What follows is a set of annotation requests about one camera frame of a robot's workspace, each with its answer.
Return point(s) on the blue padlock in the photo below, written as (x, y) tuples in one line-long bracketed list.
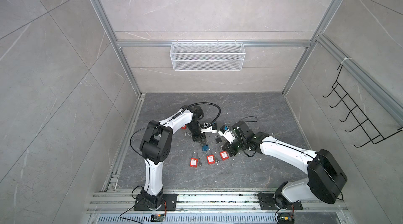
[(205, 147)]

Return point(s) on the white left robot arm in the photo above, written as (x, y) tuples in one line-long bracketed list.
[(156, 146)]

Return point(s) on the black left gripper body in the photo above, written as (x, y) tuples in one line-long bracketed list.
[(195, 129)]

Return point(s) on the metal base rail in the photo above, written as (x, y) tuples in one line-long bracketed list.
[(203, 206)]

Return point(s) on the white wire mesh basket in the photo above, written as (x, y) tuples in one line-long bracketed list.
[(207, 56)]

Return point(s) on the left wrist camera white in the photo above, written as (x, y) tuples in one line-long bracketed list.
[(209, 128)]

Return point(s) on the black wire hook rack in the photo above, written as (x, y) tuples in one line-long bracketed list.
[(363, 122)]

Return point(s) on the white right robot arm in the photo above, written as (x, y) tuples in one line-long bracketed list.
[(325, 178)]

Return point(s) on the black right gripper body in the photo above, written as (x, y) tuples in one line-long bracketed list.
[(236, 146)]

